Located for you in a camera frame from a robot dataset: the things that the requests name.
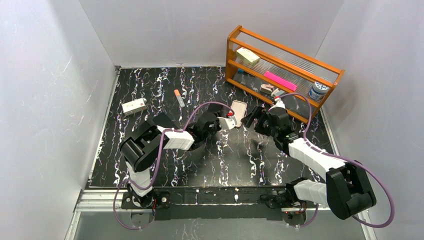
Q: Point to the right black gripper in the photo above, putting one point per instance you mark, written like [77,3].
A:
[260,117]

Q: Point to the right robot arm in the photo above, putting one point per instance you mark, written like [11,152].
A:
[346,189]

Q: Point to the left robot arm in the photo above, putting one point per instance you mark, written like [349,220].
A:
[142,149]

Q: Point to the pink flat case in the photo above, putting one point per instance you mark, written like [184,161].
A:
[289,85]

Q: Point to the beige small stapler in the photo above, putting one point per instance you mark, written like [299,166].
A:
[266,88]

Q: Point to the light blue stapler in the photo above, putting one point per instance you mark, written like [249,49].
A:
[277,93]

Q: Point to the orange wooden shelf rack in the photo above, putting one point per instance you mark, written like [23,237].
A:
[283,61]

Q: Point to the cream cardboard box on shelf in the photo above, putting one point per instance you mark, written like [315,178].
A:
[247,56]

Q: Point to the orange grey highlighter marker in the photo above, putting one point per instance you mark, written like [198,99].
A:
[179,98]

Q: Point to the blue white round jar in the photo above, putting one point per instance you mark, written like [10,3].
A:
[318,91]

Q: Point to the white box on table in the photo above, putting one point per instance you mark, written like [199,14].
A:
[134,106]

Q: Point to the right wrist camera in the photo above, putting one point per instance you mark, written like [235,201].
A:
[278,104]

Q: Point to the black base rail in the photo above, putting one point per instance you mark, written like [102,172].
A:
[263,202]

